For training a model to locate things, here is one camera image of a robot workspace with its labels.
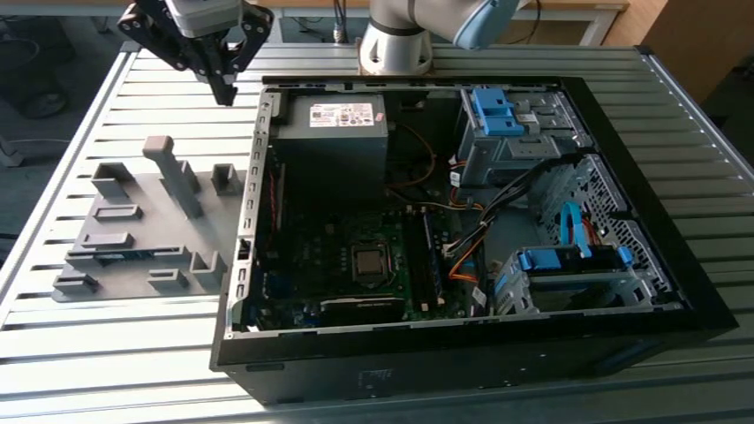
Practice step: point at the black wheeled cart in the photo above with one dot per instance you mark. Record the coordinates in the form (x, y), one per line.
(41, 101)

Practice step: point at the grey power supply unit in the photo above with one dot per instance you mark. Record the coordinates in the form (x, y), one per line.
(330, 150)

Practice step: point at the grey metal drive cage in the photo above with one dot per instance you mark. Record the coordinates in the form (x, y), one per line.
(518, 154)

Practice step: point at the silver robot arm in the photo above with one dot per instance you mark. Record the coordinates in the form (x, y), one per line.
(391, 40)

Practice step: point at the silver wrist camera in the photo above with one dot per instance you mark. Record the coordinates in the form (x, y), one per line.
(203, 17)

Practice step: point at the wooden cabinet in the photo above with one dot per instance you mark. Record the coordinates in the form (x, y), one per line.
(695, 44)

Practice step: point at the wooden desk white frame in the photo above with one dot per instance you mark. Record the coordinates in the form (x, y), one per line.
(591, 26)

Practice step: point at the blue drive carrier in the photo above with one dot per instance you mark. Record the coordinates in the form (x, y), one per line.
(491, 106)

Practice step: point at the grey parts rack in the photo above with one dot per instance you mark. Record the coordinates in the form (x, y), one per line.
(147, 212)

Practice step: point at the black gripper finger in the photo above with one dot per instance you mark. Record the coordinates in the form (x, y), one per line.
(256, 40)
(149, 40)

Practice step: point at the hard disk in blue carrier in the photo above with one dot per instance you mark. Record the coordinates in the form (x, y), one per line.
(547, 258)

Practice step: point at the blue RAM stick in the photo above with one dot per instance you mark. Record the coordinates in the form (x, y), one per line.
(127, 257)

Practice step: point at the black graphics card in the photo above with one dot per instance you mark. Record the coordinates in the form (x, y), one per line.
(362, 309)

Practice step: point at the metal disk bay cage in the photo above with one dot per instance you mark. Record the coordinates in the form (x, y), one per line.
(589, 285)

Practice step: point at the black PC case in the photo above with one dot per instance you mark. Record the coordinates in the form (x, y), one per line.
(412, 366)

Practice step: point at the silver CPU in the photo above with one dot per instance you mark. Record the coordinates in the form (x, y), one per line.
(368, 263)

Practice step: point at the green motherboard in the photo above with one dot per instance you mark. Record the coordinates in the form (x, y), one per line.
(400, 291)

